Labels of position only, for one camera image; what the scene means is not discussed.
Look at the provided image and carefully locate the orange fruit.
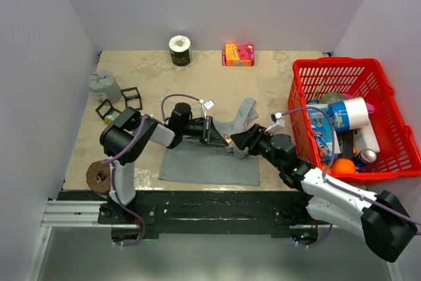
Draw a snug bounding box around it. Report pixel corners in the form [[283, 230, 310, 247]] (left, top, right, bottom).
[[331, 158, 357, 174], [321, 162, 332, 175]]

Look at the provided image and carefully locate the round iridescent brooch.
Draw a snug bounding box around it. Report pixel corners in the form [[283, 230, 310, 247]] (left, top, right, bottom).
[[104, 115, 115, 125]]

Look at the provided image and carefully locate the green round fruit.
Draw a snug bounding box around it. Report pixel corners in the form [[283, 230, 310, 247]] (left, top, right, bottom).
[[320, 92, 347, 104]]

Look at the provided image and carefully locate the silver drink can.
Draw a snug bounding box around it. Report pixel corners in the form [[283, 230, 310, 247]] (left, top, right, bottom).
[[354, 149, 377, 168]]

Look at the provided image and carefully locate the grey sleeveless shirt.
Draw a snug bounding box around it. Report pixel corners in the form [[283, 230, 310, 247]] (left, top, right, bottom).
[[159, 97, 260, 186]]

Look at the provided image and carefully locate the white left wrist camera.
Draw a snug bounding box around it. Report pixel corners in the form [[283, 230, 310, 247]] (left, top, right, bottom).
[[199, 99, 215, 118]]

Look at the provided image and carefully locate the grey paper roll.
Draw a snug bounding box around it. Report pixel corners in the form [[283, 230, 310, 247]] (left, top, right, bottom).
[[88, 70, 122, 104]]

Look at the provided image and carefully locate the orange pink snack box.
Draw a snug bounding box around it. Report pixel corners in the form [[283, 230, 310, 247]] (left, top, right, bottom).
[[222, 43, 255, 67]]

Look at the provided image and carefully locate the red plastic basket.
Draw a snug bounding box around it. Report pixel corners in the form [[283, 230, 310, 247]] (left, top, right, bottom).
[[287, 57, 420, 184]]

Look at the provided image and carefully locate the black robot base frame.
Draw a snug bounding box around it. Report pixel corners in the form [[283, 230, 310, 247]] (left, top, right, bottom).
[[97, 190, 333, 240]]

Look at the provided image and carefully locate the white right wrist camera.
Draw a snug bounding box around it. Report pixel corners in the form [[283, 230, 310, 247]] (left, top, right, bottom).
[[265, 113, 285, 135]]

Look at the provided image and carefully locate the brown wooden block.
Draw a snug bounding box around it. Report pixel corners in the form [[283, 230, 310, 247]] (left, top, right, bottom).
[[86, 161, 111, 195]]

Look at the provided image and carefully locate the blue razor package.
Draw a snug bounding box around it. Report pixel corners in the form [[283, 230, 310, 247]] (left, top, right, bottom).
[[308, 104, 341, 162]]

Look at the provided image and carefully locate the orange maple leaf brooch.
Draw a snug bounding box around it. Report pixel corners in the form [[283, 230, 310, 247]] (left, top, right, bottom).
[[224, 135, 233, 146]]

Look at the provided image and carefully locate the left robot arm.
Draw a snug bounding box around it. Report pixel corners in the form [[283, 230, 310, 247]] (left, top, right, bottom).
[[99, 103, 228, 223]]

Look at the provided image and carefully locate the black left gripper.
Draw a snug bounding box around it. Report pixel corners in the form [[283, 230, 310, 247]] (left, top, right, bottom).
[[181, 116, 227, 145]]

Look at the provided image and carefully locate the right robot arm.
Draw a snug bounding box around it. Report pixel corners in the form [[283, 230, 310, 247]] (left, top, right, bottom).
[[230, 124, 418, 263]]

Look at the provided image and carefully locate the toilet paper roll black wrapper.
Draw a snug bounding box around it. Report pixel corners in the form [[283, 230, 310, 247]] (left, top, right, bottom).
[[168, 35, 191, 66]]

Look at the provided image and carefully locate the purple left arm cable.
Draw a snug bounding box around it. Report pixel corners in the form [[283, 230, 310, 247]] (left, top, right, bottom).
[[101, 93, 203, 247]]

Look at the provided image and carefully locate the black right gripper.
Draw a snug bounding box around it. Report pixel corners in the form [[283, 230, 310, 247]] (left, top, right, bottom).
[[230, 124, 284, 172]]

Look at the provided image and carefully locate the white box in basket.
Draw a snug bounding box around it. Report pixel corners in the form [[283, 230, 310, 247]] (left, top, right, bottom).
[[352, 120, 380, 153]]

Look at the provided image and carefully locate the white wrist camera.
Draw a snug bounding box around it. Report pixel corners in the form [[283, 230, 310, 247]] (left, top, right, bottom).
[[265, 113, 285, 135], [199, 99, 215, 118]]

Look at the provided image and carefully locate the pink packet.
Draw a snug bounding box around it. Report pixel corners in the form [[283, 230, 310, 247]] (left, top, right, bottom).
[[366, 103, 375, 114]]

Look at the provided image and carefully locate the blue white wipes roll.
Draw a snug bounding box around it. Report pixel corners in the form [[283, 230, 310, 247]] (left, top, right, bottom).
[[327, 97, 370, 132]]

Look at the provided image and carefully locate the black brooch display case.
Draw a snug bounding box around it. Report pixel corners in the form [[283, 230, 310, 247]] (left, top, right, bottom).
[[120, 87, 143, 111]]

